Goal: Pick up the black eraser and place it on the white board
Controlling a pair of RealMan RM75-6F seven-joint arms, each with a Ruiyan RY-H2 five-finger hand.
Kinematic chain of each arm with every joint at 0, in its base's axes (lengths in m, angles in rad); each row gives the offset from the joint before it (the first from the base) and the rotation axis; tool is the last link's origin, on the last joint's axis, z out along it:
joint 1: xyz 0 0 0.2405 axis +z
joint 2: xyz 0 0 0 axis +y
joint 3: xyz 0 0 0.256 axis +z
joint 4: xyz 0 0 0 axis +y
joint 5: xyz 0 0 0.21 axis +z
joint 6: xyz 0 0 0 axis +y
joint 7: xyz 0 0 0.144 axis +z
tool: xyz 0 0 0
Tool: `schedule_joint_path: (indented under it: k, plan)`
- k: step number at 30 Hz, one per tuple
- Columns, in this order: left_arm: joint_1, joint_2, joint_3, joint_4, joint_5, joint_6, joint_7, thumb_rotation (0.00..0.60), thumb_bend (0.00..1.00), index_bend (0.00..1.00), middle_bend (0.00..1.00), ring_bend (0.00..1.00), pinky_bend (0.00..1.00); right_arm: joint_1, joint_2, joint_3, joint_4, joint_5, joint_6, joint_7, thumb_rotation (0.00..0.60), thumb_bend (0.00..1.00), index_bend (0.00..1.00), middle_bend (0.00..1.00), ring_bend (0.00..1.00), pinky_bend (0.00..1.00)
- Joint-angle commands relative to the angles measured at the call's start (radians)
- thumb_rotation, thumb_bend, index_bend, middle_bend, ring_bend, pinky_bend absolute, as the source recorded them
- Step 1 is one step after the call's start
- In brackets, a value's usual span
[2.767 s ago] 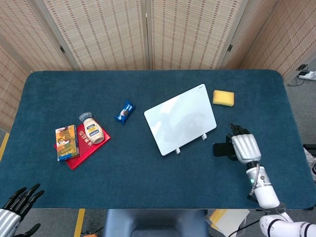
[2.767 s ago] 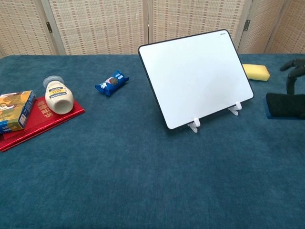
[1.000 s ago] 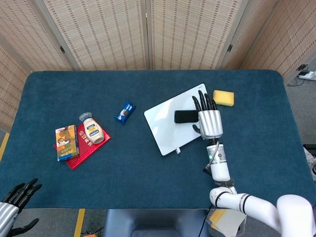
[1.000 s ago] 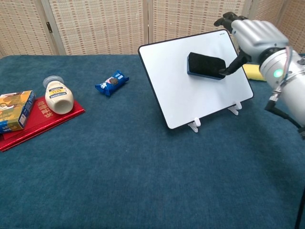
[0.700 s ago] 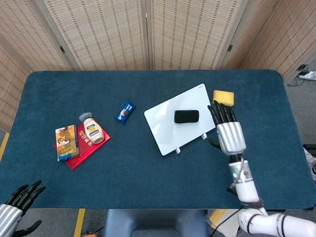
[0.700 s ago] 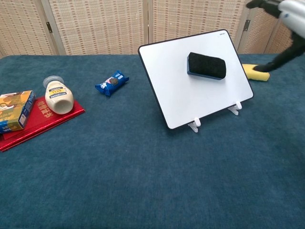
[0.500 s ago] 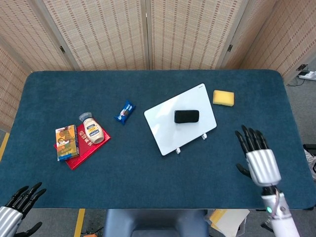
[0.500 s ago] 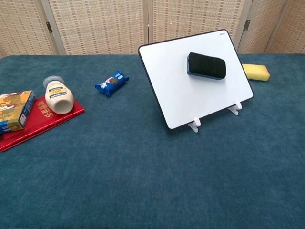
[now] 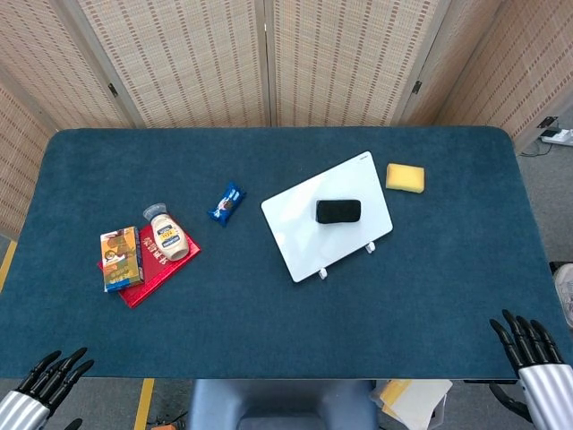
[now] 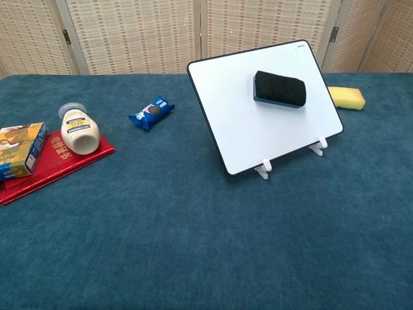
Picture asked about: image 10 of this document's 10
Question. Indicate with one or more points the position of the black and blue eraser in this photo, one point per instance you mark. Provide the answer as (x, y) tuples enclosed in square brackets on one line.
[(280, 89)]

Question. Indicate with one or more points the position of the white board with black frame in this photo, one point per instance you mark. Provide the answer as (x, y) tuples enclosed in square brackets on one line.
[(274, 129)]

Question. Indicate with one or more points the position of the white plastic board stand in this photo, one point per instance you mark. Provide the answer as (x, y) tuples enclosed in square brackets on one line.
[(265, 169)]

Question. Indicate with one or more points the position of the blue cookie packet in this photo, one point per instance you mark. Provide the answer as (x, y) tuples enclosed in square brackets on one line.
[(151, 113)]

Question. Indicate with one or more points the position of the blue table cloth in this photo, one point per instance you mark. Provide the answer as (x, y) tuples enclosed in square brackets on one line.
[(161, 226)]

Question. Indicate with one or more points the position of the white mayonnaise bottle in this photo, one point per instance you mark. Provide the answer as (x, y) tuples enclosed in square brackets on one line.
[(78, 133)]

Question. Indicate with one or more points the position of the woven folding screen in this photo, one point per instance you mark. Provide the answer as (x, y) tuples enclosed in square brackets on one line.
[(135, 32)]

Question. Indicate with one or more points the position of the red hardcover book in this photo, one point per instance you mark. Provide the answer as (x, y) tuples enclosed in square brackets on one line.
[(55, 168)]

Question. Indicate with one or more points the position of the yellow sponge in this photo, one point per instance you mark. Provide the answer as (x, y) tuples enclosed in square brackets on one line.
[(348, 97)]

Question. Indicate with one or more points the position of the black screen hinge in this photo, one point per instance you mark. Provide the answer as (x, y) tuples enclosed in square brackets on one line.
[(334, 34), (66, 36)]

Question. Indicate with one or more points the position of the yellow blue carton box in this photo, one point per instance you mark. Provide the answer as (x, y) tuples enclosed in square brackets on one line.
[(19, 148)]

